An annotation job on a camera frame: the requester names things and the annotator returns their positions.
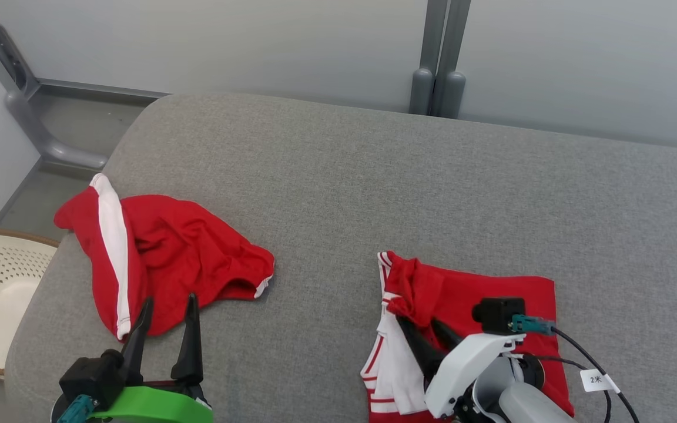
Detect teal right camera connector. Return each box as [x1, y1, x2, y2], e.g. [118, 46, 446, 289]
[512, 315, 555, 336]

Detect black cable with tag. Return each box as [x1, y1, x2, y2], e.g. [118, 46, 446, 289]
[552, 327, 640, 423]

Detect grey double partition post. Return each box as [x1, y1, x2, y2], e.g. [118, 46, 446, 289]
[409, 0, 472, 118]

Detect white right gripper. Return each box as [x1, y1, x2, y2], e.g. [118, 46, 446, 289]
[397, 316, 527, 419]

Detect grey partition base rail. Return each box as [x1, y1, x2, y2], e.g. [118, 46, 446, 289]
[38, 78, 170, 106]

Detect white cable label tag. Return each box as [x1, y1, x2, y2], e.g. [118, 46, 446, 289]
[581, 369, 621, 393]

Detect red basketball shorts white stripe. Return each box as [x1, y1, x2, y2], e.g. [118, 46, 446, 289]
[53, 173, 276, 341]

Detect grey corner partition post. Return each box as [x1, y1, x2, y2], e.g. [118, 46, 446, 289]
[0, 0, 109, 171]

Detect thin black cable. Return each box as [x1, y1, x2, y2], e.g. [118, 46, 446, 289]
[525, 354, 613, 423]

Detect teal left camera connector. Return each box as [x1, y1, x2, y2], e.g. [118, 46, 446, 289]
[56, 395, 98, 423]

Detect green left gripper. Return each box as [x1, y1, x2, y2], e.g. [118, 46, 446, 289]
[89, 293, 215, 423]

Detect red basketball jersey white trim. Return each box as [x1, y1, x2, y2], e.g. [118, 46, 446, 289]
[360, 251, 575, 423]

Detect teal camera connector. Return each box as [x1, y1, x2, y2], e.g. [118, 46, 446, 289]
[512, 315, 555, 336]
[56, 395, 98, 423]

